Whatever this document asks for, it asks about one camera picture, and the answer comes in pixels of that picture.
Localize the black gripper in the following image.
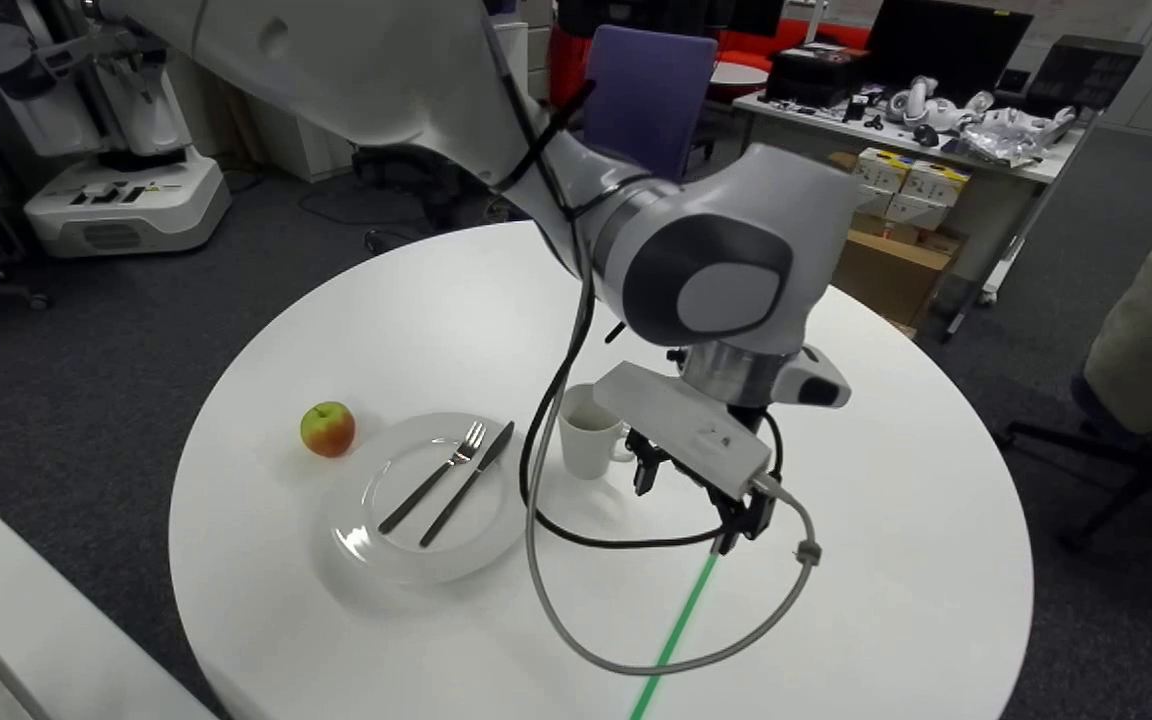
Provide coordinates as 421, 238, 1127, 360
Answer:
626, 434, 777, 559

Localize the green straw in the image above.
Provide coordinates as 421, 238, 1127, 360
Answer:
628, 545, 730, 720

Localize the white robot base platform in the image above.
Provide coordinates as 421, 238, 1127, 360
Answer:
0, 509, 220, 720

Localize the white mug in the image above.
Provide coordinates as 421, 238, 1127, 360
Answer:
558, 380, 637, 483

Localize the black knife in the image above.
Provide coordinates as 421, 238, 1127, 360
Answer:
416, 416, 520, 553

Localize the black fork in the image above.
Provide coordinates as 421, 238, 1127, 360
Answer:
377, 421, 493, 538

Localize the cardboard box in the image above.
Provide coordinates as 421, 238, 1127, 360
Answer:
829, 219, 969, 340

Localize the white plate with utensils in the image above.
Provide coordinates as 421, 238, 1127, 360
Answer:
318, 407, 538, 593

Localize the pale yellow package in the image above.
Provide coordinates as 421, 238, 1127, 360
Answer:
899, 153, 996, 235
851, 142, 930, 224

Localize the yellow-red apple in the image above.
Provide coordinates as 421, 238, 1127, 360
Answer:
295, 394, 366, 465

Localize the purple office chair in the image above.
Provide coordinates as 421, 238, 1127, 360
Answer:
575, 20, 721, 185

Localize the white cluttered desk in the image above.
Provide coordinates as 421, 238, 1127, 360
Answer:
733, 82, 1105, 311

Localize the black chair with jacket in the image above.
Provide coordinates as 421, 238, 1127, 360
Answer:
996, 373, 1152, 553

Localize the white parts pile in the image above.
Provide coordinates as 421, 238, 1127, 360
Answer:
866, 71, 1087, 172

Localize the large black monitor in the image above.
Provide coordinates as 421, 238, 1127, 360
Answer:
866, 0, 1035, 103

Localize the small black monitor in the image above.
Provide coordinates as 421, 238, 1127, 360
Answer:
1025, 37, 1147, 121

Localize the white machine with base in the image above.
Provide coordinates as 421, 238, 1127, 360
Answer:
0, 0, 237, 265

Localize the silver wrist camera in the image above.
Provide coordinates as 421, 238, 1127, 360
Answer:
585, 364, 784, 509

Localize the black cable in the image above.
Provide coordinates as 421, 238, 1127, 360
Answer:
487, 74, 744, 555

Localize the grey cable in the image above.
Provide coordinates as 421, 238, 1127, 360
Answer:
520, 382, 825, 679

